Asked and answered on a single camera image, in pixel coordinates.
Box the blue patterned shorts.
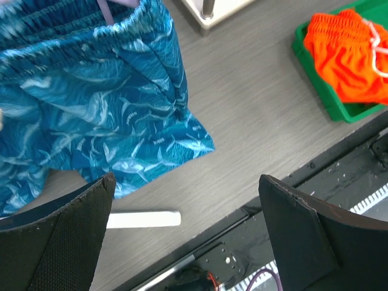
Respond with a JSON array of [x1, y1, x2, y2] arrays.
[[1, 1, 215, 216]]

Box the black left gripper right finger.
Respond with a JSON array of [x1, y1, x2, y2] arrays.
[[258, 175, 387, 290]]

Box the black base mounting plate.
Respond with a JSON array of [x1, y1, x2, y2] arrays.
[[121, 124, 387, 290]]

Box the orange shorts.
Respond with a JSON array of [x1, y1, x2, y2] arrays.
[[304, 9, 387, 105]]

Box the purple hanger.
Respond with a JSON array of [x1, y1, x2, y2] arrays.
[[97, 0, 140, 25]]

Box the white clothes rack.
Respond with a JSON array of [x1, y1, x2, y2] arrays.
[[106, 211, 181, 229]]

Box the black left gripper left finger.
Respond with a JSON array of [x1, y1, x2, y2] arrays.
[[1, 173, 116, 290]]

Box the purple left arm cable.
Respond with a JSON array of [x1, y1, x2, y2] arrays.
[[246, 267, 284, 291]]

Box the green plastic tray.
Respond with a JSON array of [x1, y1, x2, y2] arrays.
[[292, 1, 387, 123]]

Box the white two-tier shelf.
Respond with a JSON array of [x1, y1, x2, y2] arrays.
[[181, 0, 255, 30]]

